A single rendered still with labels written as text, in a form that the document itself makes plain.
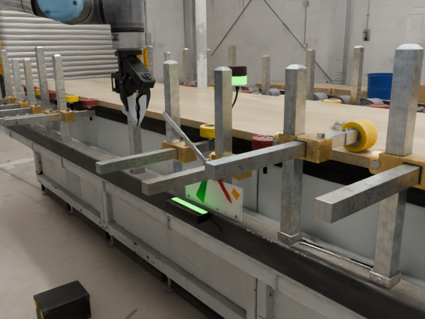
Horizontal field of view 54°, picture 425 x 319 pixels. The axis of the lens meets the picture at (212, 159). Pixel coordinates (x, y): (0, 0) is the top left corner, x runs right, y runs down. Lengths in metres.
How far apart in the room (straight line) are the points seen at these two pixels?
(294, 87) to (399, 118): 0.25
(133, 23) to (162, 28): 9.89
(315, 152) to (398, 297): 0.33
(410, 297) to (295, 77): 0.50
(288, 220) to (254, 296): 0.61
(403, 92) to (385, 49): 7.76
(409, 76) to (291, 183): 0.36
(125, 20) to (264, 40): 8.88
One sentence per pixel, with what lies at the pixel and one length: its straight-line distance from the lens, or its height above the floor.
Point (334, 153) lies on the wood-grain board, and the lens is 1.13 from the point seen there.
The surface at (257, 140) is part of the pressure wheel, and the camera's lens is 1.20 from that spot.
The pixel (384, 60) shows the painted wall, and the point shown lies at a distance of 8.57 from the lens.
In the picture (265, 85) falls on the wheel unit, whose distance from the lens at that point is 2.51.
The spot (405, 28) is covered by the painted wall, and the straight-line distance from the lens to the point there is 8.46.
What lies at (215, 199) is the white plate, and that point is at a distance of 1.21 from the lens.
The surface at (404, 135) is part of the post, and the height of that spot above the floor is 1.01.
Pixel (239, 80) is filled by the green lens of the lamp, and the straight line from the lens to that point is 1.14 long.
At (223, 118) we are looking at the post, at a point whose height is 0.98.
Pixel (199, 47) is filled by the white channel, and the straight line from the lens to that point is 2.76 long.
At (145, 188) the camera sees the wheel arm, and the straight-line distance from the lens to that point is 0.99.
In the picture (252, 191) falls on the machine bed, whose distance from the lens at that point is 1.42.
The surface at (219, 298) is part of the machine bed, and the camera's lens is 1.80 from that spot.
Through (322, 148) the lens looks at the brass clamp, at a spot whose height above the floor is 0.95.
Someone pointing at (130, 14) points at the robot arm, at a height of 1.25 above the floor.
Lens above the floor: 1.17
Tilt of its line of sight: 16 degrees down
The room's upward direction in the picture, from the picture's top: 1 degrees counter-clockwise
